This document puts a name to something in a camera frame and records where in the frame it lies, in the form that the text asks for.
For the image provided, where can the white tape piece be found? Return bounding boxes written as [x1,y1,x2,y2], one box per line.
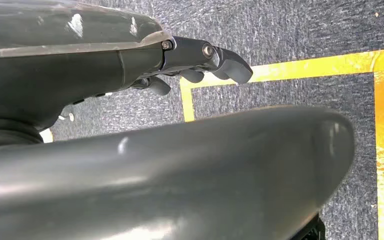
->
[39,128,55,144]

